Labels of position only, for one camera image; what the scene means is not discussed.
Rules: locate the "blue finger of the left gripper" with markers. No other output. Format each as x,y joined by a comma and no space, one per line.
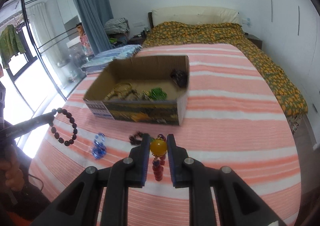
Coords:
43,119

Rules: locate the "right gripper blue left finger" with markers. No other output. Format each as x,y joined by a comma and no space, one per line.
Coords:
145,145

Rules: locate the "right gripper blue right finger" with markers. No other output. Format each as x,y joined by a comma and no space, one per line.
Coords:
176,156

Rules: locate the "red bead bracelet yellow bead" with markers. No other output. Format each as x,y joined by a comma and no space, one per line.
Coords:
158,148

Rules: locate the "cardboard box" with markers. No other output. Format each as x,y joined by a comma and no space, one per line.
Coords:
167,104

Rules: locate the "gold bangle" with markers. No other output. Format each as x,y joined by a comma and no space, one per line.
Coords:
120,90

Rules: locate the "black small case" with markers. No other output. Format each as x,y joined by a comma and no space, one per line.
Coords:
180,78

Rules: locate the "left hand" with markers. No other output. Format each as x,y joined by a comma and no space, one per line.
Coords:
10,165

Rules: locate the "silver charm trinket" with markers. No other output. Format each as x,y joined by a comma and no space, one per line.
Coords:
144,96

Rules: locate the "pink striped bedspread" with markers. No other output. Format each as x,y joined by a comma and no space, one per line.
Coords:
232,119

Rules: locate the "washing machine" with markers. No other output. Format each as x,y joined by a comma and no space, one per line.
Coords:
73,58

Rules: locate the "glass sliding door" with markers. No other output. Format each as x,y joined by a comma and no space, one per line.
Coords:
41,25

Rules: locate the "green hanging shirt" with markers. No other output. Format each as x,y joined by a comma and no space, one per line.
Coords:
11,45

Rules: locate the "folded blue striped blanket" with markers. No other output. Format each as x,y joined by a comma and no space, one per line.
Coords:
99,62

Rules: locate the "orange floral duvet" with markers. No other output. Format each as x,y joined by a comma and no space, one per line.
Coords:
287,94

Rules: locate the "checkered clothes pile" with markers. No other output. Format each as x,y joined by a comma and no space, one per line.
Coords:
117,25

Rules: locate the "cream pillow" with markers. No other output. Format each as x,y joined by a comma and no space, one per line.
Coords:
195,15

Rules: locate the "dark wooden nightstand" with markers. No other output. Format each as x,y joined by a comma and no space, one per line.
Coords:
255,40

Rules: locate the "blue curtain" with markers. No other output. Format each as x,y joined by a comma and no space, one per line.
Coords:
94,14

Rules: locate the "white wardrobe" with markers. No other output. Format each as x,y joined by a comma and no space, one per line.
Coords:
291,36

